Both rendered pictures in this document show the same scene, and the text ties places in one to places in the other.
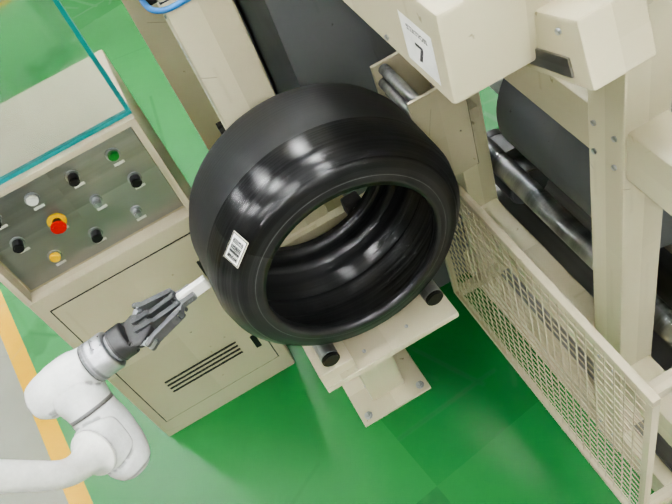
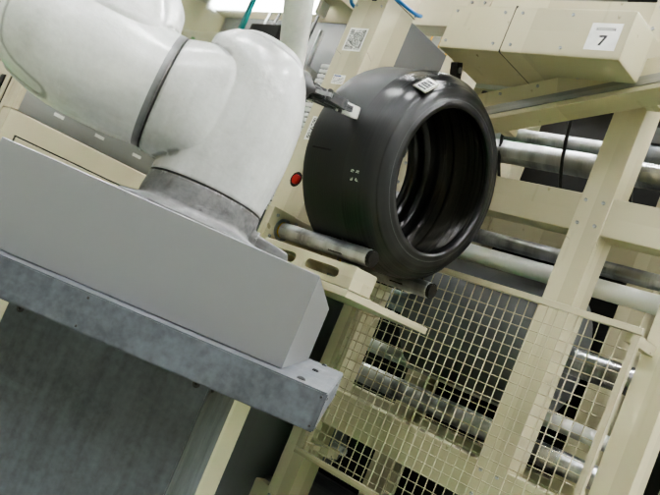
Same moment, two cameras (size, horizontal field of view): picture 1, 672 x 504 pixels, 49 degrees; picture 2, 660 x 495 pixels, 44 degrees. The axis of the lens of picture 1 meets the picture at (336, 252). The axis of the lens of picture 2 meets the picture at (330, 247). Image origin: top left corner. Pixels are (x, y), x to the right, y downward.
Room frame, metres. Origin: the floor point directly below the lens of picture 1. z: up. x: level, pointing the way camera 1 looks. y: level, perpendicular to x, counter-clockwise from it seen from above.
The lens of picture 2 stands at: (-0.54, 1.50, 0.71)
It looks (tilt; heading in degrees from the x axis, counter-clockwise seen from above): 5 degrees up; 320
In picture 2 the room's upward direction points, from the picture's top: 23 degrees clockwise
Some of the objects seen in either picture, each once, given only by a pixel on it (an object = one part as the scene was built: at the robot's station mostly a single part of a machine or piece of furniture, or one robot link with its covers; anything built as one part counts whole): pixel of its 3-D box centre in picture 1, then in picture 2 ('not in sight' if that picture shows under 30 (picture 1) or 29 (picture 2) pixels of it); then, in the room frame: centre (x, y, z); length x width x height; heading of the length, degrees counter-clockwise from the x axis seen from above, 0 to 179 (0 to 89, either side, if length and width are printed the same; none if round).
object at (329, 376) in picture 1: (309, 322); (313, 266); (1.13, 0.14, 0.83); 0.36 x 0.09 x 0.06; 7
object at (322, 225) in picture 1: (321, 236); (311, 246); (1.33, 0.02, 0.90); 0.40 x 0.03 x 0.10; 97
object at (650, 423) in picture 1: (526, 329); (448, 397); (0.96, -0.36, 0.65); 0.90 x 0.02 x 0.70; 7
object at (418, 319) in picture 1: (361, 302); (341, 294); (1.15, 0.00, 0.80); 0.37 x 0.36 x 0.02; 97
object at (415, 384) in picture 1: (380, 378); not in sight; (1.40, 0.05, 0.01); 0.27 x 0.27 x 0.02; 7
